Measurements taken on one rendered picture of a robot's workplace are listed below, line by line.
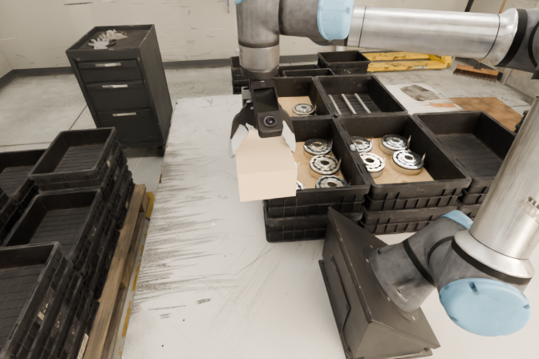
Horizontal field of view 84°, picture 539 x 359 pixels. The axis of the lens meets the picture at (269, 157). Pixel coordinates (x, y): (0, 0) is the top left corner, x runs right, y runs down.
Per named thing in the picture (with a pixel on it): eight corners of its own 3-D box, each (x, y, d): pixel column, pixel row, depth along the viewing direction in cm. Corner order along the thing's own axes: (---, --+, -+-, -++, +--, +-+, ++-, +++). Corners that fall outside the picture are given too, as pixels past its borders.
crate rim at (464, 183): (472, 187, 87) (475, 181, 85) (370, 194, 85) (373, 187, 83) (408, 118, 119) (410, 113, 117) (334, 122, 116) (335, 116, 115)
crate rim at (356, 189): (370, 194, 85) (372, 187, 83) (265, 200, 83) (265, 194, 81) (334, 122, 116) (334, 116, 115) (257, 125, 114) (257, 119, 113)
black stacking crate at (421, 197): (458, 209, 93) (473, 182, 86) (365, 216, 91) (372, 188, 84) (402, 139, 124) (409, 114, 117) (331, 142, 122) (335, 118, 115)
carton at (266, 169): (295, 195, 65) (297, 168, 60) (240, 201, 63) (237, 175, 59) (281, 152, 77) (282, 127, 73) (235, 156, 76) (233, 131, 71)
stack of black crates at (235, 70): (273, 98, 300) (273, 54, 273) (278, 114, 276) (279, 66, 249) (233, 102, 295) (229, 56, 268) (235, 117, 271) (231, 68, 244)
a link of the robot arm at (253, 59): (283, 47, 52) (236, 50, 51) (282, 73, 54) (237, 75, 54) (276, 35, 58) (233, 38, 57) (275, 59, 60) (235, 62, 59)
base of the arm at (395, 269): (420, 317, 70) (459, 298, 67) (388, 307, 62) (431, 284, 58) (390, 260, 82) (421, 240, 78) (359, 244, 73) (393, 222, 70)
